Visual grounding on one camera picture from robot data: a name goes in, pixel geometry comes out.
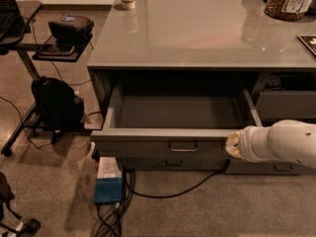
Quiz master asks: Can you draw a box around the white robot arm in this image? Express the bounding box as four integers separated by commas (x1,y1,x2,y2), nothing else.
225,119,316,169

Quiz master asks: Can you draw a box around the grey right bottom drawer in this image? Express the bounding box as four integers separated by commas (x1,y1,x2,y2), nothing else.
225,159,316,175

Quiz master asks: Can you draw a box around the grey right top drawer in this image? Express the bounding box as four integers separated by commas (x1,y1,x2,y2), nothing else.
256,91,316,119

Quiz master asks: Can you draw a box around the grey cabinet counter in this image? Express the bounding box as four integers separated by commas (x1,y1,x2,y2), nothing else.
86,0,316,176

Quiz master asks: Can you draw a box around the blue and white box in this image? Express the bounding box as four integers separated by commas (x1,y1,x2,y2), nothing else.
93,157,124,204

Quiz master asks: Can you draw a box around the dark book on counter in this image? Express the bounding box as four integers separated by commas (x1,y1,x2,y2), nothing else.
297,35,316,56

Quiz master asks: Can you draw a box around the jar of brown snacks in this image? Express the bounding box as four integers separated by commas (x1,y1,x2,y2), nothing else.
265,0,313,21

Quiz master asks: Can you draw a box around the black backpack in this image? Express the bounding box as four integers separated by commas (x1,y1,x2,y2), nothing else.
31,76,85,144

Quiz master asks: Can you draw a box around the black laptop stand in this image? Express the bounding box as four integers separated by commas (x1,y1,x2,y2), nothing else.
0,0,103,157

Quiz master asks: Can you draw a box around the black device on tray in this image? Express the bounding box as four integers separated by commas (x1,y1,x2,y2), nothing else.
48,14,94,42

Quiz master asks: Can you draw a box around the black side tray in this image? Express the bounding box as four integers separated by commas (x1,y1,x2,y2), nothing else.
33,35,92,62

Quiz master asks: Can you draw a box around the black laptop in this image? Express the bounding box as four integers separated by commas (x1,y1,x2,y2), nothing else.
0,0,21,40

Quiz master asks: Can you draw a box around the black floor cable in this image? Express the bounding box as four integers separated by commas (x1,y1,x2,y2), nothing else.
93,168,225,237

